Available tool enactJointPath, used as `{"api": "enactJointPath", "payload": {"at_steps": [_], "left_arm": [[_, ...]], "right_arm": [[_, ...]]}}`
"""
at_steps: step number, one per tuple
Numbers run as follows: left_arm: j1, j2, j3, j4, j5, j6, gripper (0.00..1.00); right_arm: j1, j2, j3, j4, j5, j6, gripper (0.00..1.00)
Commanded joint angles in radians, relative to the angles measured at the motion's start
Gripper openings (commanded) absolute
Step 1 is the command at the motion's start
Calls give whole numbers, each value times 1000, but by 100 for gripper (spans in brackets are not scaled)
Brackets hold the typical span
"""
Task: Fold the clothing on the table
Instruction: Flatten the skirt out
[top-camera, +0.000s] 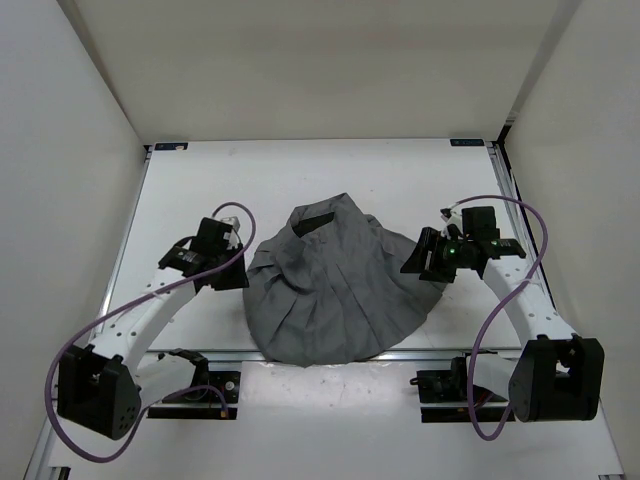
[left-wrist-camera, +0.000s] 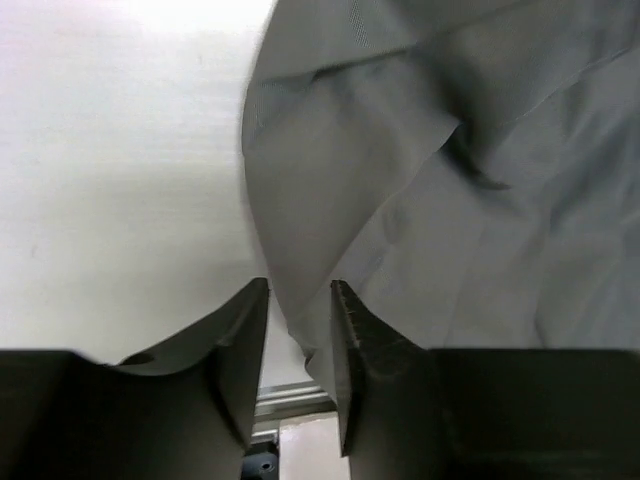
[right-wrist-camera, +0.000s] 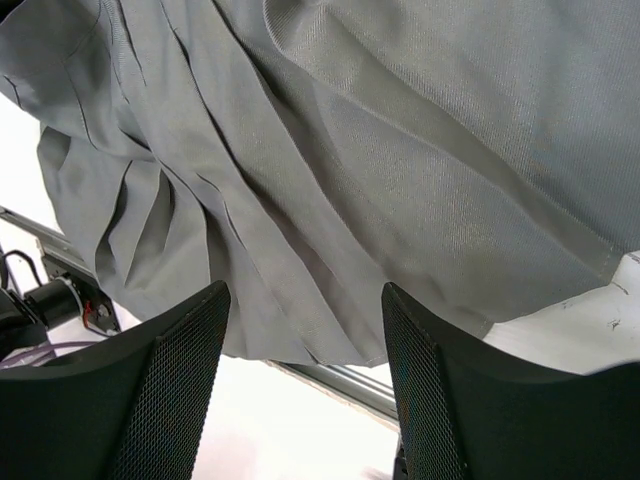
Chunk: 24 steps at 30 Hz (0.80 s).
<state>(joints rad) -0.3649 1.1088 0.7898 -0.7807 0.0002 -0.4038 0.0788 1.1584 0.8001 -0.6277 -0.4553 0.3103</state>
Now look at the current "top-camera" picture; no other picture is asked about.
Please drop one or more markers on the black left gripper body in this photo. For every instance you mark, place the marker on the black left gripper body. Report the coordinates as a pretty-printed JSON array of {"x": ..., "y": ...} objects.
[{"x": 220, "y": 256}]

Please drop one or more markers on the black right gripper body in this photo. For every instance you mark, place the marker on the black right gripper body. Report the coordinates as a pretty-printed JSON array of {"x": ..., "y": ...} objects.
[{"x": 451, "y": 253}]

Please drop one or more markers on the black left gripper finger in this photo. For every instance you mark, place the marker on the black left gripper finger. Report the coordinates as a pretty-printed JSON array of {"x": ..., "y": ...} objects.
[
  {"x": 236, "y": 253},
  {"x": 232, "y": 278}
]

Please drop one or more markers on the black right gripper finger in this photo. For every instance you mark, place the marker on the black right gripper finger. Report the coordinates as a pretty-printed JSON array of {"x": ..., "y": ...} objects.
[
  {"x": 439, "y": 274},
  {"x": 420, "y": 259}
]

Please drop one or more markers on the grey pleated skirt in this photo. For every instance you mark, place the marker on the grey pleated skirt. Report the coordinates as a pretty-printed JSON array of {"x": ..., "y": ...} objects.
[{"x": 328, "y": 288}]

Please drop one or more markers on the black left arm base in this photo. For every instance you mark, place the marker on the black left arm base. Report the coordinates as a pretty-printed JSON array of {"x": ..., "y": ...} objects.
[{"x": 216, "y": 399}]

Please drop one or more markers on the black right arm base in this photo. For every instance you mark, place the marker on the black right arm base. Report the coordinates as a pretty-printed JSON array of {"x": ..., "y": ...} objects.
[{"x": 440, "y": 382}]

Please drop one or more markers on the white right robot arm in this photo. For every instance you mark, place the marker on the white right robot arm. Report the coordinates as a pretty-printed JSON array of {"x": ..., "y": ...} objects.
[{"x": 558, "y": 374}]

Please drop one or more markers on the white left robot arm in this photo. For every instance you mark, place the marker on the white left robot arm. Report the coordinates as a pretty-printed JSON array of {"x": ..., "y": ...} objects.
[{"x": 105, "y": 386}]

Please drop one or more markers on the blue left corner label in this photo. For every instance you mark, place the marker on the blue left corner label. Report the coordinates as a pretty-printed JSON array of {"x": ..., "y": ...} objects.
[{"x": 171, "y": 146}]

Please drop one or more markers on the blue corner label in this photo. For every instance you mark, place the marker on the blue corner label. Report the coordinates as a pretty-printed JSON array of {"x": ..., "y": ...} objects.
[
  {"x": 466, "y": 142},
  {"x": 171, "y": 146}
]

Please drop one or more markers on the blue right corner label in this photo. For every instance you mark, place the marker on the blue right corner label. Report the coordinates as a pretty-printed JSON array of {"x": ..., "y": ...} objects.
[{"x": 466, "y": 142}]

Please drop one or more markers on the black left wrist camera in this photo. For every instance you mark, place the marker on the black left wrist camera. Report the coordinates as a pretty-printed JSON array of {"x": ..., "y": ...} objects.
[{"x": 212, "y": 231}]

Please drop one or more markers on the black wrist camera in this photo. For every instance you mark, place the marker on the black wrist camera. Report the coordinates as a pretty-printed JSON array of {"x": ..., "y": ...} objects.
[
  {"x": 212, "y": 231},
  {"x": 474, "y": 223}
]

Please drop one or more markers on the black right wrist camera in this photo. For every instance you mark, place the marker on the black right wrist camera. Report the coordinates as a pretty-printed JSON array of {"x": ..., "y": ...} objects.
[{"x": 474, "y": 223}]

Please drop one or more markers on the aluminium left frame rail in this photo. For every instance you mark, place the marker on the aluminium left frame rail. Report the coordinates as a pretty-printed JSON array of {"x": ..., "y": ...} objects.
[{"x": 110, "y": 288}]

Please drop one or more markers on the aluminium frame rail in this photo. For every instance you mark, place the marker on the aluminium frame rail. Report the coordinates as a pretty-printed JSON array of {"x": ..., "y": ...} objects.
[
  {"x": 110, "y": 288},
  {"x": 525, "y": 250}
]

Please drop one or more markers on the aluminium right frame rail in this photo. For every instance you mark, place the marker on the aluminium right frame rail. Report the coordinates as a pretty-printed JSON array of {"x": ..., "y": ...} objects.
[{"x": 525, "y": 250}]

